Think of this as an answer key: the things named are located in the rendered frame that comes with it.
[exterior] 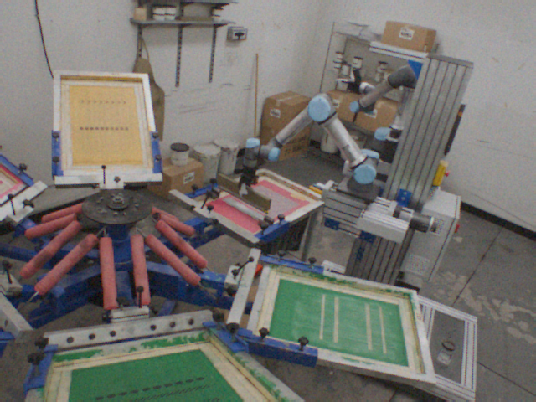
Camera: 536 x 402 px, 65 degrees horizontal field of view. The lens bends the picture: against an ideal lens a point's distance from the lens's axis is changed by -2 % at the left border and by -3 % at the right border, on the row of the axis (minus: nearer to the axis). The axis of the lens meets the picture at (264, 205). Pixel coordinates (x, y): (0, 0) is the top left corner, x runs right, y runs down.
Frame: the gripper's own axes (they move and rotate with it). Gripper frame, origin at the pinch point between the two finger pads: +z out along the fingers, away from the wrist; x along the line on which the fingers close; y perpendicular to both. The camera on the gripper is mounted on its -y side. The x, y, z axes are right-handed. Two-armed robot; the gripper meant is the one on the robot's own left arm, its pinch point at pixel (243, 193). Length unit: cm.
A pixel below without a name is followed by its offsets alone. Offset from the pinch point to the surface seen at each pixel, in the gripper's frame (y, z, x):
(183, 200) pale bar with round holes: -20.8, 4.9, -28.1
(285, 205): 11.7, 13.7, 31.1
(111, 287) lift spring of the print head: 28, -6, -109
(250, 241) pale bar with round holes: 31.6, 5.4, -28.3
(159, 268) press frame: 17, 7, -77
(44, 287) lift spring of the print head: 8, -3, -126
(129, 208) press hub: 5, -22, -84
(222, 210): -8.7, 13.5, -7.1
